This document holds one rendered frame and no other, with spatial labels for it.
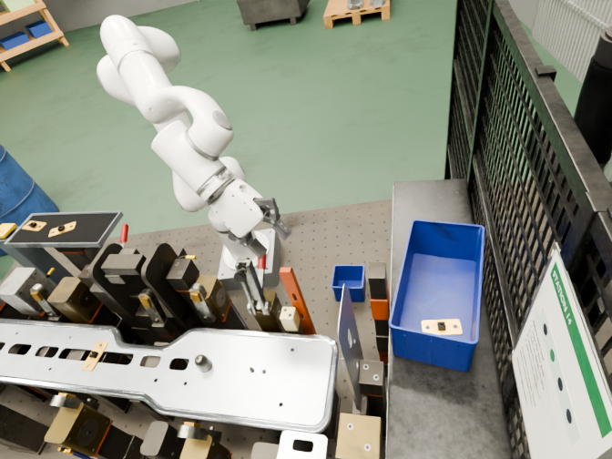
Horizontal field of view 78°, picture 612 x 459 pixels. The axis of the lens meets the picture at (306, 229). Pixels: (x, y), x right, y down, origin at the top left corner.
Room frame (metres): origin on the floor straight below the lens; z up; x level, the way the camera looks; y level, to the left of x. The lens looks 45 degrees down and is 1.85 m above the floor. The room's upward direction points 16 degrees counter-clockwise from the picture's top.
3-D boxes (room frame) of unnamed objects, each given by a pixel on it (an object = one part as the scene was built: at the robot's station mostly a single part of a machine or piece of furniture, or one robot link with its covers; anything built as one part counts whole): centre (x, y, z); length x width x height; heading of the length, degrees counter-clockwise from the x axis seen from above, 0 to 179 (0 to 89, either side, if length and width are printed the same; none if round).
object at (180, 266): (0.74, 0.37, 0.91); 0.07 x 0.05 x 0.42; 158
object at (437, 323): (0.40, -0.23, 1.04); 0.08 x 0.04 x 0.01; 74
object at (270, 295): (0.61, 0.16, 0.87); 0.10 x 0.07 x 0.35; 158
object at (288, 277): (0.55, 0.07, 0.95); 0.03 x 0.01 x 0.50; 68
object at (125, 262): (0.77, 0.49, 0.94); 0.18 x 0.13 x 0.49; 68
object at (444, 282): (0.46, -0.25, 1.09); 0.30 x 0.17 x 0.13; 149
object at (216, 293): (0.70, 0.31, 0.88); 0.11 x 0.07 x 0.37; 158
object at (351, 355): (0.34, -0.02, 1.17); 0.12 x 0.01 x 0.34; 158
